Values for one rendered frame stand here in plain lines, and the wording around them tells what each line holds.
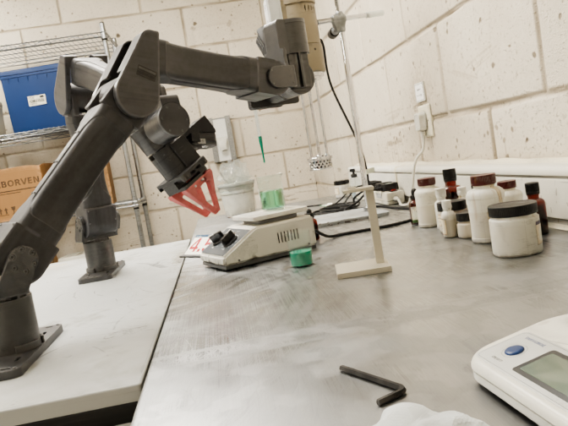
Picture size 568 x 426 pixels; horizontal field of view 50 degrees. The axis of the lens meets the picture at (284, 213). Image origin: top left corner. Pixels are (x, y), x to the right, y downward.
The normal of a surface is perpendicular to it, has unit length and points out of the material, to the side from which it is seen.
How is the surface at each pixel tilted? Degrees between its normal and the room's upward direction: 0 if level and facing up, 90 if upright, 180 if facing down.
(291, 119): 90
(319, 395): 0
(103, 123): 97
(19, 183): 90
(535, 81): 90
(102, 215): 100
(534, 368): 11
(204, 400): 0
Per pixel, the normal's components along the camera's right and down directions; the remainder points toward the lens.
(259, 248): 0.46, 0.00
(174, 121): 0.60, -0.18
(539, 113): -0.98, 0.17
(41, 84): 0.05, 0.13
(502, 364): -0.35, -0.93
